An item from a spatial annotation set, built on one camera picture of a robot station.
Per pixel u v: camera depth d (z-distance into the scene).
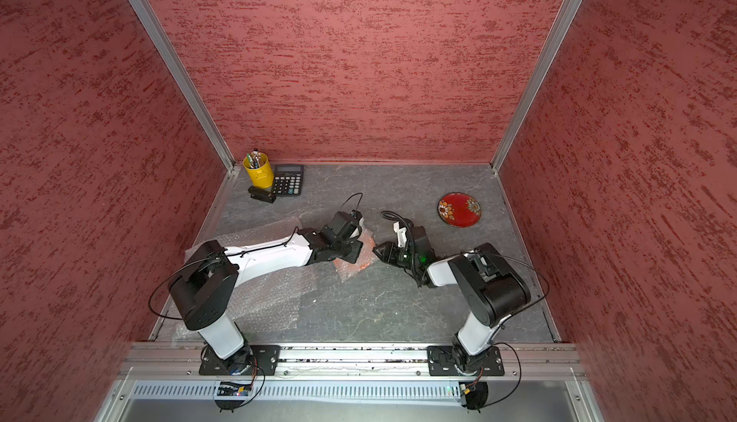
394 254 0.83
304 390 0.77
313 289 0.86
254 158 1.00
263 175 1.07
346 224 0.70
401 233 0.87
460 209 1.06
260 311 0.82
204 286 0.47
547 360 0.76
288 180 1.13
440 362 0.74
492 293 0.47
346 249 0.81
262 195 1.08
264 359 0.75
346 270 0.87
